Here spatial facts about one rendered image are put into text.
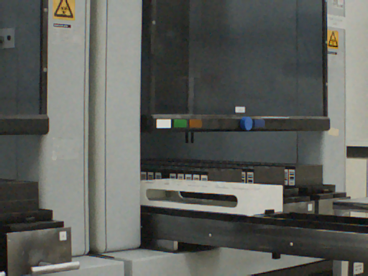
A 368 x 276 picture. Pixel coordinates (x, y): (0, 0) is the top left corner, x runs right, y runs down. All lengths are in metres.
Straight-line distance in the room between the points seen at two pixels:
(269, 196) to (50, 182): 0.40
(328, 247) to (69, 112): 0.52
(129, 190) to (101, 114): 0.16
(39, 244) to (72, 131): 0.25
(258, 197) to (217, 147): 0.82
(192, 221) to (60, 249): 0.30
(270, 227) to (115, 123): 0.36
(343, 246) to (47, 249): 0.49
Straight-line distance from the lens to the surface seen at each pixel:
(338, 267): 1.90
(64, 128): 1.63
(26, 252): 1.47
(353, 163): 4.27
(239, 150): 2.39
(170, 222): 1.73
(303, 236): 1.53
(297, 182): 2.12
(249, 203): 1.62
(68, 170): 1.64
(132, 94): 1.74
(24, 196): 1.56
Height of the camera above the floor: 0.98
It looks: 3 degrees down
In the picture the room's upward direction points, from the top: straight up
